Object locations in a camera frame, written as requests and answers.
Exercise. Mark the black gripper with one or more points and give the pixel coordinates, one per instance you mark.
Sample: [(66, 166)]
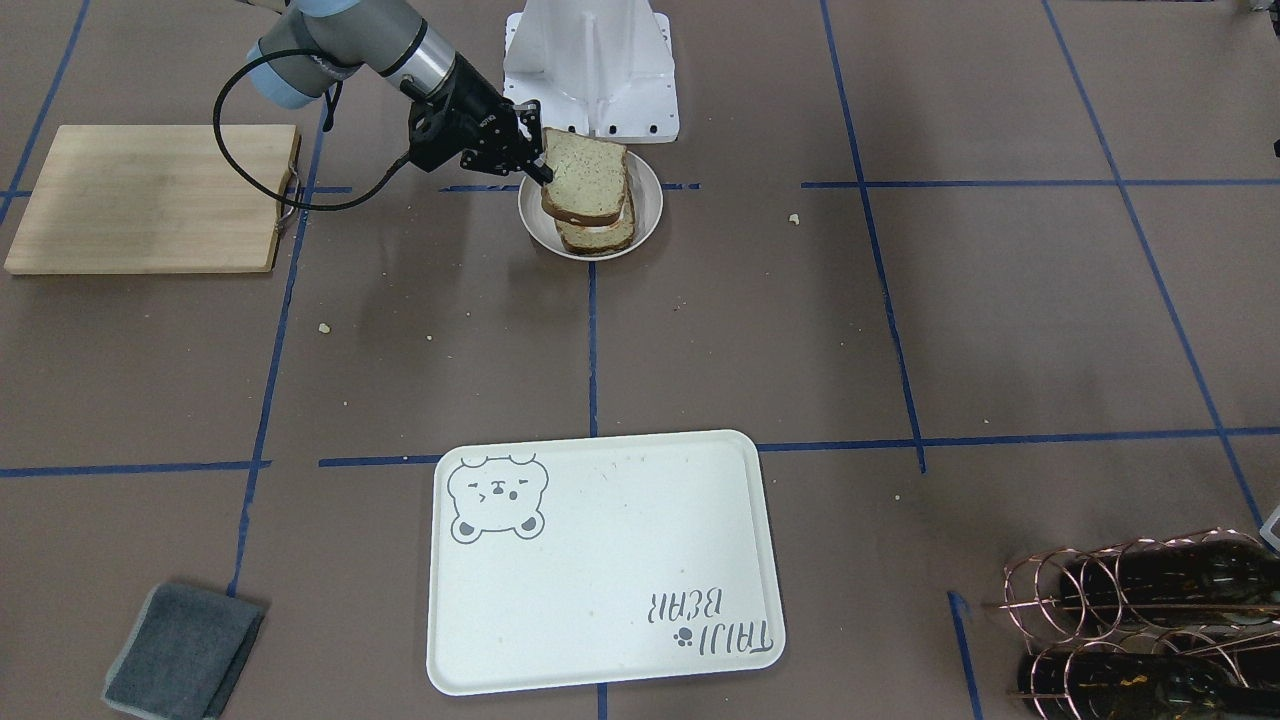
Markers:
[(474, 104)]

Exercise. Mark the bread slice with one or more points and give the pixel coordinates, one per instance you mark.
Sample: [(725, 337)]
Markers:
[(597, 245), (590, 182)]

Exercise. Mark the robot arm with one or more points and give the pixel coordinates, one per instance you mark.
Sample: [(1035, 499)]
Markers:
[(315, 45)]

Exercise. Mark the cream bear serving tray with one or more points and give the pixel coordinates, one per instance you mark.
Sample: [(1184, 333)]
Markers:
[(600, 560)]

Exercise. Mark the white round plate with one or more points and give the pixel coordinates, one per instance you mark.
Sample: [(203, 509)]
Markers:
[(647, 195)]

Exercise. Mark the wooden cutting board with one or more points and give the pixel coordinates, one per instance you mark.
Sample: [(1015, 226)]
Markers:
[(156, 200)]

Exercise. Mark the folded grey cloth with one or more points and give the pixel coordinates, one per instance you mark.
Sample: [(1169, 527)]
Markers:
[(185, 654)]

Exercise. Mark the dark green wine bottle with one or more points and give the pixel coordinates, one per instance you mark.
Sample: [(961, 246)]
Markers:
[(1222, 582)]

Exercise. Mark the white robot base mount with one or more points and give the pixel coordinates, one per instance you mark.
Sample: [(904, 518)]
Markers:
[(604, 69)]

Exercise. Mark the copper wire bottle rack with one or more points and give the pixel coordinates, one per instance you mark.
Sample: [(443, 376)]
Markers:
[(1031, 603)]

